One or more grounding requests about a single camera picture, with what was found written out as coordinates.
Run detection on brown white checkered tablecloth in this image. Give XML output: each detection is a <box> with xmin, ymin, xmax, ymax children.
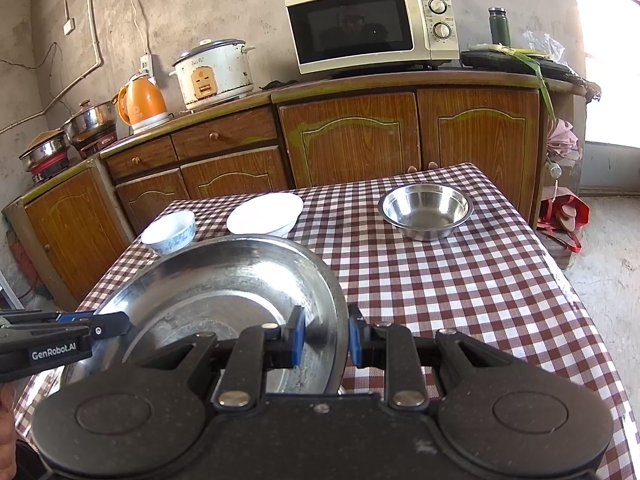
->
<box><xmin>12</xmin><ymin>162</ymin><xmax>632</xmax><ymax>480</ymax></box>

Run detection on pink cloth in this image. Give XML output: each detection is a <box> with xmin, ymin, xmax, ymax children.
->
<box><xmin>547</xmin><ymin>119</ymin><xmax>582</xmax><ymax>161</ymax></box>

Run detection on single-door wooden cabinet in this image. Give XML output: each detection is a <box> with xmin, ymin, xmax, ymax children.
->
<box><xmin>2</xmin><ymin>157</ymin><xmax>136</xmax><ymax>311</ymax></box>

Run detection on two-door wooden cabinet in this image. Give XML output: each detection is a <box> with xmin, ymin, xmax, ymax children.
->
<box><xmin>272</xmin><ymin>71</ymin><xmax>586</xmax><ymax>221</ymax></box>

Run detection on narrow wooden drawer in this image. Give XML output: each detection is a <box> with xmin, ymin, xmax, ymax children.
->
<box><xmin>106</xmin><ymin>137</ymin><xmax>178</xmax><ymax>183</ymax></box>

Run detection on steel pot with glass lid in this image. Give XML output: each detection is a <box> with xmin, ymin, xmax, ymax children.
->
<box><xmin>62</xmin><ymin>100</ymin><xmax>118</xmax><ymax>143</ymax></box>

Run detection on white wall conduit pipe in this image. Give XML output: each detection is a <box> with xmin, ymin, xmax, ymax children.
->
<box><xmin>0</xmin><ymin>0</ymin><xmax>103</xmax><ymax>133</ymax></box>

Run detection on red black induction cooker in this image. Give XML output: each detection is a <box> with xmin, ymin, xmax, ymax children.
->
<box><xmin>75</xmin><ymin>127</ymin><xmax>121</xmax><ymax>160</ymax></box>

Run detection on steel bowl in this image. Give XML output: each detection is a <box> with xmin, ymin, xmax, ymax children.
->
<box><xmin>378</xmin><ymin>184</ymin><xmax>474</xmax><ymax>242</ymax></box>

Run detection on black wall wire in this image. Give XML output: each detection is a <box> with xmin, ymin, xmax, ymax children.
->
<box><xmin>0</xmin><ymin>57</ymin><xmax>68</xmax><ymax>116</ymax></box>

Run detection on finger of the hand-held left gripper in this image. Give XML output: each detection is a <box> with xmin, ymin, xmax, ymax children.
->
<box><xmin>0</xmin><ymin>310</ymin><xmax>98</xmax><ymax>332</ymax></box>
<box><xmin>60</xmin><ymin>311</ymin><xmax>131</xmax><ymax>339</ymax></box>

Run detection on green onions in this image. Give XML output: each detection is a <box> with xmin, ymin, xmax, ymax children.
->
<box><xmin>470</xmin><ymin>42</ymin><xmax>556</xmax><ymax>116</ymax></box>

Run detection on red bag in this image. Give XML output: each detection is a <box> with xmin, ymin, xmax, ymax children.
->
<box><xmin>537</xmin><ymin>192</ymin><xmax>591</xmax><ymax>253</ymax></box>

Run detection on orange electric kettle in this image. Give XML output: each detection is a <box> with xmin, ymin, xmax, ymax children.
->
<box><xmin>114</xmin><ymin>72</ymin><xmax>168</xmax><ymax>135</ymax></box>

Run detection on white power cable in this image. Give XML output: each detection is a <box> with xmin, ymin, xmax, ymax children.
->
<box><xmin>127</xmin><ymin>0</ymin><xmax>151</xmax><ymax>56</ymax></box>

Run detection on red gas cylinder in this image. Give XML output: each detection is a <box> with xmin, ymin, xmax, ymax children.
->
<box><xmin>10</xmin><ymin>240</ymin><xmax>41</xmax><ymax>286</ymax></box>

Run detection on glazed door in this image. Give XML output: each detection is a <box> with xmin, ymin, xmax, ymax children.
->
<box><xmin>570</xmin><ymin>0</ymin><xmax>640</xmax><ymax>196</ymax></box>

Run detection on cream microwave oven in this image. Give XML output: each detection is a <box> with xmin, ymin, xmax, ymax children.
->
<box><xmin>285</xmin><ymin>0</ymin><xmax>461</xmax><ymax>77</ymax></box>

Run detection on wide wooden drawer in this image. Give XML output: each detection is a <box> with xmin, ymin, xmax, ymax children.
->
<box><xmin>172</xmin><ymin>108</ymin><xmax>278</xmax><ymax>161</ymax></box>

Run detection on plain white bowl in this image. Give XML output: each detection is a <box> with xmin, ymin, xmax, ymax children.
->
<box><xmin>226</xmin><ymin>192</ymin><xmax>305</xmax><ymax>238</ymax></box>

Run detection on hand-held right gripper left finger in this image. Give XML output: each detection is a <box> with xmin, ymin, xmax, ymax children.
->
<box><xmin>132</xmin><ymin>306</ymin><xmax>305</xmax><ymax>409</ymax></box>

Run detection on white rice cooker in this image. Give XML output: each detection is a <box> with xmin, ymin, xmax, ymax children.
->
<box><xmin>169</xmin><ymin>38</ymin><xmax>256</xmax><ymax>111</ymax></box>

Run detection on person's left hand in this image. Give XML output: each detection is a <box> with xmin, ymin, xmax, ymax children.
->
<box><xmin>0</xmin><ymin>387</ymin><xmax>17</xmax><ymax>461</ymax></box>

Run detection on green thermos bottle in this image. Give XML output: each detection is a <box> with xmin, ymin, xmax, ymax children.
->
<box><xmin>488</xmin><ymin>7</ymin><xmax>512</xmax><ymax>46</ymax></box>

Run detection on blue patterned white bowl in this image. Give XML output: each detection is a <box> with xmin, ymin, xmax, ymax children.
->
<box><xmin>141</xmin><ymin>210</ymin><xmax>197</xmax><ymax>256</ymax></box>

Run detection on wooden cabinet door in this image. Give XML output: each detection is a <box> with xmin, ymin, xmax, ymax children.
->
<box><xmin>25</xmin><ymin>167</ymin><xmax>131</xmax><ymax>301</ymax></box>
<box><xmin>116</xmin><ymin>169</ymin><xmax>191</xmax><ymax>233</ymax></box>
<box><xmin>278</xmin><ymin>92</ymin><xmax>421</xmax><ymax>188</ymax></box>
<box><xmin>181</xmin><ymin>146</ymin><xmax>288</xmax><ymax>201</ymax></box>
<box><xmin>417</xmin><ymin>87</ymin><xmax>541</xmax><ymax>221</ymax></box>

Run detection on red electric stove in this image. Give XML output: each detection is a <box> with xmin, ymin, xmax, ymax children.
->
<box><xmin>30</xmin><ymin>155</ymin><xmax>83</xmax><ymax>181</ymax></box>

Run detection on clear plastic bag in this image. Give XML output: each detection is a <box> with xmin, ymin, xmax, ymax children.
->
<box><xmin>522</xmin><ymin>30</ymin><xmax>566</xmax><ymax>61</ymax></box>

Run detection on dark round tray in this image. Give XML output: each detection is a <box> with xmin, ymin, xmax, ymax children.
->
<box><xmin>460</xmin><ymin>47</ymin><xmax>573</xmax><ymax>78</ymax></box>

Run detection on steel pot with brown lid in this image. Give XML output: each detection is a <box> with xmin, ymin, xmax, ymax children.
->
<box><xmin>19</xmin><ymin>129</ymin><xmax>68</xmax><ymax>171</ymax></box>

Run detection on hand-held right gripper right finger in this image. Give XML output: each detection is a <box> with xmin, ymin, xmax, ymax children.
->
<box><xmin>348</xmin><ymin>304</ymin><xmax>518</xmax><ymax>409</ymax></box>

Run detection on small steel plate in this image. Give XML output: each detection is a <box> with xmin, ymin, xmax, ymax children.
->
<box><xmin>60</xmin><ymin>238</ymin><xmax>349</xmax><ymax>396</ymax></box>

